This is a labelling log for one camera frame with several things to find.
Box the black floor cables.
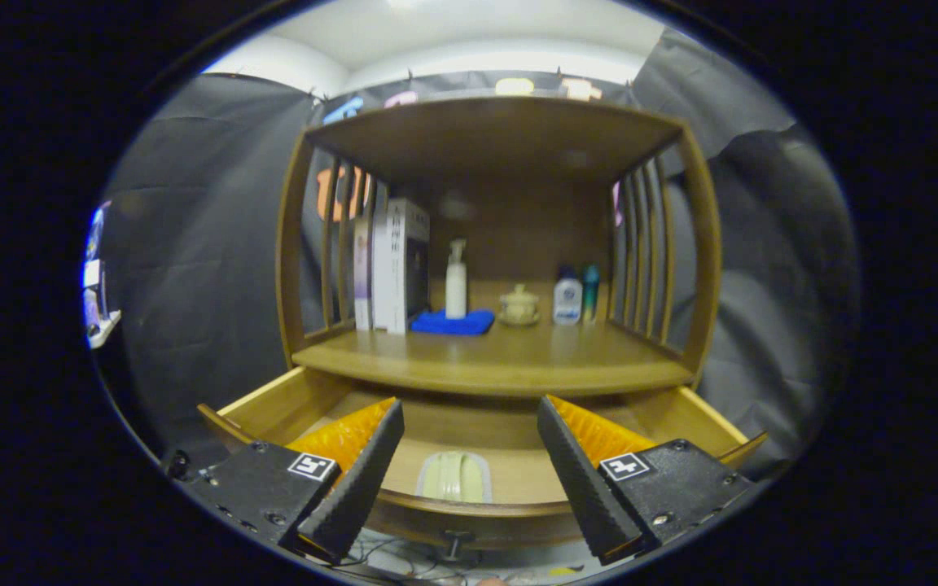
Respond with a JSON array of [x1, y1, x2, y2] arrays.
[[347, 537, 470, 583]]

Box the beige lidded ceramic cup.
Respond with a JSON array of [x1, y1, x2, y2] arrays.
[[497, 283, 541, 327]]

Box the black backdrop cloth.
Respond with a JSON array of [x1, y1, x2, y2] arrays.
[[94, 28, 861, 481]]

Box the white spine dark cover book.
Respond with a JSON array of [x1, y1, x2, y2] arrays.
[[386, 198, 431, 335]]

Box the purple spine book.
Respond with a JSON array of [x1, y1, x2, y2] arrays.
[[353, 216, 375, 331]]

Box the white pump bottle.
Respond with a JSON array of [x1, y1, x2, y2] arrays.
[[445, 238, 468, 320]]

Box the wooden countertop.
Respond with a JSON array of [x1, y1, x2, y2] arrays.
[[291, 321, 696, 398]]

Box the teal bottle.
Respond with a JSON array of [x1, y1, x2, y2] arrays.
[[581, 263, 601, 324]]

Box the blue folded cloth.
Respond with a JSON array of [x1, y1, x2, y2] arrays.
[[410, 308, 496, 336]]

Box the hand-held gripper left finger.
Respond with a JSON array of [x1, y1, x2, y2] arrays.
[[180, 397, 406, 564]]

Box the wooden drawer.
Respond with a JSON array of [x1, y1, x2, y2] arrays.
[[196, 366, 769, 550]]

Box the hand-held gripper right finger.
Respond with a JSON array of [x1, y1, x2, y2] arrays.
[[537, 395, 755, 566]]

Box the wooden cabinet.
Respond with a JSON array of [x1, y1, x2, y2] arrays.
[[276, 96, 722, 400]]

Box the white lotion bottle blue cap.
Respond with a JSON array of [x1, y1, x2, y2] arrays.
[[553, 266, 584, 326]]

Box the thin white book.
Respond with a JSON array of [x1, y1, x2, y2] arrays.
[[370, 183, 392, 330]]

